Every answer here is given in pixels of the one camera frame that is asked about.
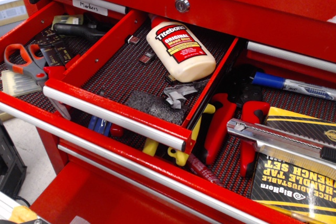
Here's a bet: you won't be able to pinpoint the silver box cutter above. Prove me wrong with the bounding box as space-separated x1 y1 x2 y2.
227 118 335 168

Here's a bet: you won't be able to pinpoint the small red middle drawer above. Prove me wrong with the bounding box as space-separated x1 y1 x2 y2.
44 10 238 146

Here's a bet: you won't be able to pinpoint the silver drawer lock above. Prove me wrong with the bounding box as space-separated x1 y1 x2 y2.
175 0 190 13

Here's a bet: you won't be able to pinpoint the large red lower drawer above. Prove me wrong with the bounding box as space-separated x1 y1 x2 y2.
1 1 335 223

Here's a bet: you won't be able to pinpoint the BigHorn tap wrench set box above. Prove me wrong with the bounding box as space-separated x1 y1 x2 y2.
250 107 335 223

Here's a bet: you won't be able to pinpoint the black box on floor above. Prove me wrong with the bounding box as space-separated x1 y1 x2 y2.
1 122 27 198

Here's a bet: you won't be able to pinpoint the red tool chest cabinet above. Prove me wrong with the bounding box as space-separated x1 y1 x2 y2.
9 0 335 223

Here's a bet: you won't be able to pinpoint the black foam pad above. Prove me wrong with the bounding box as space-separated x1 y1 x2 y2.
125 90 188 125

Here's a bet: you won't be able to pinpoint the Titebond wood glue bottle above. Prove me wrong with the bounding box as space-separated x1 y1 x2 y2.
146 14 216 83

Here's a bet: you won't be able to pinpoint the red threadlocker tube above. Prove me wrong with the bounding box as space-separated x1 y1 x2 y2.
186 154 223 186

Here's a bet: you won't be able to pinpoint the red black crimping pliers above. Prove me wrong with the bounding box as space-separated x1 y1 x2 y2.
201 63 271 179

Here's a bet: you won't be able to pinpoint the blue BIC marker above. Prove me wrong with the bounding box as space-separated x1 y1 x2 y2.
252 72 335 101

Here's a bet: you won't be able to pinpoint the black spring clamp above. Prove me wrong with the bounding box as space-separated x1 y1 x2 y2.
53 13 113 43

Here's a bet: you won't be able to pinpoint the small packet of blades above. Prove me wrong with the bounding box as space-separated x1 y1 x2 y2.
51 14 84 29

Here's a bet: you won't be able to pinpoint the white Markers label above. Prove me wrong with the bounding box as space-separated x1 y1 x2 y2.
72 0 108 16

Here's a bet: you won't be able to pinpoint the clear plastic bit case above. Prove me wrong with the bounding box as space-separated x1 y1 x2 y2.
1 70 42 97

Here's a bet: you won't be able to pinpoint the grey orange scissors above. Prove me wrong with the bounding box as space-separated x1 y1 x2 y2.
3 43 72 121

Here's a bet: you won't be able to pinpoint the yellow handled tool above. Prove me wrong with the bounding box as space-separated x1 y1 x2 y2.
142 116 202 166

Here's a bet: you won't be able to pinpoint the red round handle knob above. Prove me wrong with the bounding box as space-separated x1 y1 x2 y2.
110 124 124 137

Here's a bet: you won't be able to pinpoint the blue handled tool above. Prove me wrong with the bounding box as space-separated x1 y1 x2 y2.
88 115 112 136

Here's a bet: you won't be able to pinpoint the black wire stripper gauge tool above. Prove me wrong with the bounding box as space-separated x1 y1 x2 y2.
34 28 73 67

